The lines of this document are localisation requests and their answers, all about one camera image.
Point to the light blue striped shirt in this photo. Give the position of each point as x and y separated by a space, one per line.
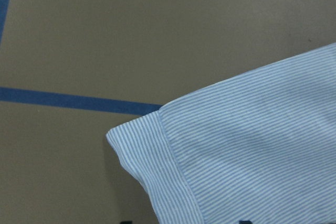
259 146

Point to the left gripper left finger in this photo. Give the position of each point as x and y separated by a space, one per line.
125 222

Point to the blue tape grid lines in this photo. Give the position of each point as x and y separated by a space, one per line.
61 100

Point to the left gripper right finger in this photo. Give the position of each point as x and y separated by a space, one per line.
244 222

